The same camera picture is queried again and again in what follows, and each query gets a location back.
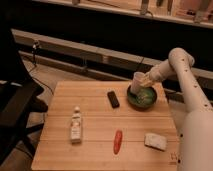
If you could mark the black office chair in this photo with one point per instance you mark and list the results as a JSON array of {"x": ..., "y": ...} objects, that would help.
[{"x": 18, "y": 97}]

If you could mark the red chili pepper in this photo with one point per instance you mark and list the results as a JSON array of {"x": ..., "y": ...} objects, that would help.
[{"x": 117, "y": 141}]

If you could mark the green ceramic bowl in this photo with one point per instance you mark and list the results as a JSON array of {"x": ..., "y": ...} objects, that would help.
[{"x": 144, "y": 99}]

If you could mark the black rectangular remote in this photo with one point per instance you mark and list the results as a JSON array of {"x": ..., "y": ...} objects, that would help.
[{"x": 113, "y": 99}]

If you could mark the white glue bottle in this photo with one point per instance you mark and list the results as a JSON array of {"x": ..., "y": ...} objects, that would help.
[{"x": 76, "y": 126}]

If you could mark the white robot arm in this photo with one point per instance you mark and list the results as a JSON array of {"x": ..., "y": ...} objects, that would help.
[{"x": 196, "y": 136}]

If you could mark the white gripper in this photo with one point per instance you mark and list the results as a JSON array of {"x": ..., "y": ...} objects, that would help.
[{"x": 157, "y": 73}]

